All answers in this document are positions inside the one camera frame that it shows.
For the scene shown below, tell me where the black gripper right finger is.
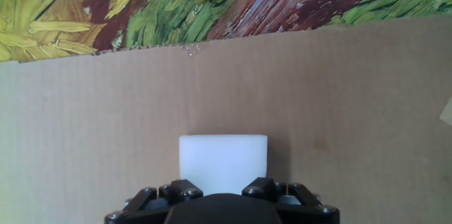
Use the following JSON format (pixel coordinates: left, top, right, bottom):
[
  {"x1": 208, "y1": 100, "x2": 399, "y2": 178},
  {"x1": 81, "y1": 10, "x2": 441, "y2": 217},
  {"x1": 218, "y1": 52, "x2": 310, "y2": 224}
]
[{"x1": 241, "y1": 177, "x2": 340, "y2": 224}]

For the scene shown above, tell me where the painted pattern tablecloth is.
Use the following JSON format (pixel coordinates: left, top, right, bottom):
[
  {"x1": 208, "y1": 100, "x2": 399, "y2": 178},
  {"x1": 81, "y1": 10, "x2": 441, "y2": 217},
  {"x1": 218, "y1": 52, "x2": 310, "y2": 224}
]
[{"x1": 0, "y1": 0, "x2": 452, "y2": 64}]

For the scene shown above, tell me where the wooden cube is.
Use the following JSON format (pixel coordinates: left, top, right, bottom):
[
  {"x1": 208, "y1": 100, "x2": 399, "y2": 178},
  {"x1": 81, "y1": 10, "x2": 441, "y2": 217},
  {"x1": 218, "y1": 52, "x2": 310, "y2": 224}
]
[{"x1": 439, "y1": 96, "x2": 452, "y2": 126}]

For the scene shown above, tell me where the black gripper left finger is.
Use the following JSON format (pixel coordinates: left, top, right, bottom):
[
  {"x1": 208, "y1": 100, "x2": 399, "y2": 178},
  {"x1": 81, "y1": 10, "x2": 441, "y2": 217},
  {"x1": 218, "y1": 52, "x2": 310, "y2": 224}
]
[{"x1": 104, "y1": 179, "x2": 204, "y2": 224}]

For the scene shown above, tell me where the white sponge block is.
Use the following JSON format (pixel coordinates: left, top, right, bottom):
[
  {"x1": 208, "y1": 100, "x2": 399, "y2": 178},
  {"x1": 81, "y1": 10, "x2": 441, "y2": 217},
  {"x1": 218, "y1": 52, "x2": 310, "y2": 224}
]
[{"x1": 179, "y1": 134, "x2": 268, "y2": 196}]

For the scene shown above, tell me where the brown cardboard sheet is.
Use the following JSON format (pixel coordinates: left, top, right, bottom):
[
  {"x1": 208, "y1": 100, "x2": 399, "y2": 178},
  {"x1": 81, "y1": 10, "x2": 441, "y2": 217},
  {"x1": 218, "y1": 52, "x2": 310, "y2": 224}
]
[{"x1": 0, "y1": 15, "x2": 452, "y2": 224}]

